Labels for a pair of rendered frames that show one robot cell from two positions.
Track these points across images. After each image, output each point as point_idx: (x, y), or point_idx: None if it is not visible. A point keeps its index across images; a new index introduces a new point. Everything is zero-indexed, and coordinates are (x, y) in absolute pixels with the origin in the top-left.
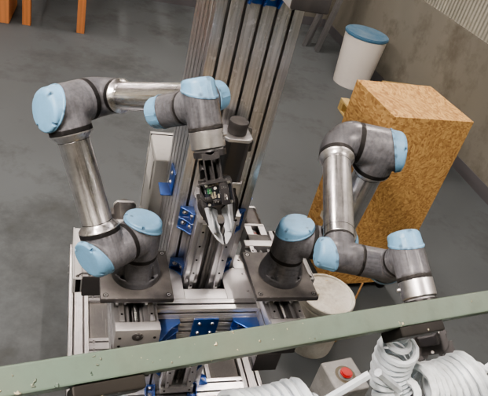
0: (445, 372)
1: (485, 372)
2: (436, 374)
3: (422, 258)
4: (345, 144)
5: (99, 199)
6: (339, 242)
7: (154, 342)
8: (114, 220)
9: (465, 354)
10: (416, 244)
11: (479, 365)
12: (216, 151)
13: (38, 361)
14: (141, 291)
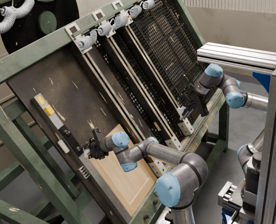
0: (85, 38)
1: (79, 40)
2: (86, 37)
3: (110, 136)
4: (185, 154)
5: (259, 136)
6: (147, 140)
7: (114, 10)
8: (254, 150)
9: (83, 40)
10: (114, 134)
11: (80, 40)
12: (194, 86)
13: (121, 6)
14: (240, 191)
